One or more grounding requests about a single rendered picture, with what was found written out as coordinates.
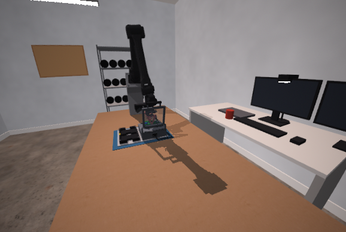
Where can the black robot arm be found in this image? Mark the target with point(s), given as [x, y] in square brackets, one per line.
[138, 69]

